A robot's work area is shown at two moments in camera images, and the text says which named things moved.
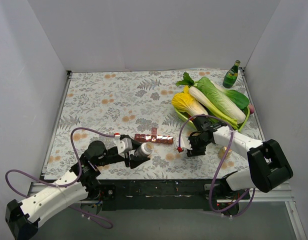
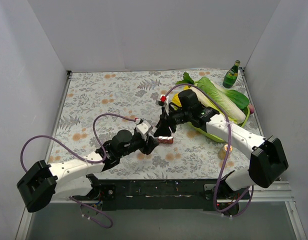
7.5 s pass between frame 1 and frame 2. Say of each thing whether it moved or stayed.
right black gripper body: moved
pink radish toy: stayed
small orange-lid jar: stayed
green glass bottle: stayed
